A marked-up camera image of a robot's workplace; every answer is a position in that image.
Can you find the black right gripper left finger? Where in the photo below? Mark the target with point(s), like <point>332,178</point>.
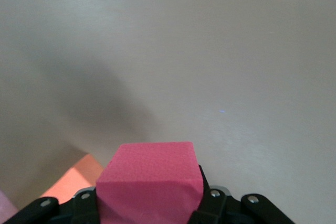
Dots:
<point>52,213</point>

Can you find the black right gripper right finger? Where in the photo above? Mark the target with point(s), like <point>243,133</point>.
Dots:
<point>236,213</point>

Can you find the orange foam cube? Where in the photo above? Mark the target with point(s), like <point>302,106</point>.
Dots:
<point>73,179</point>

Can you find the bright pink foam cube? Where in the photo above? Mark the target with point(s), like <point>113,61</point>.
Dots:
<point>6,205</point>

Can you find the red foam cube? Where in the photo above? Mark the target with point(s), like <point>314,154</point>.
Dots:
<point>149,171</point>

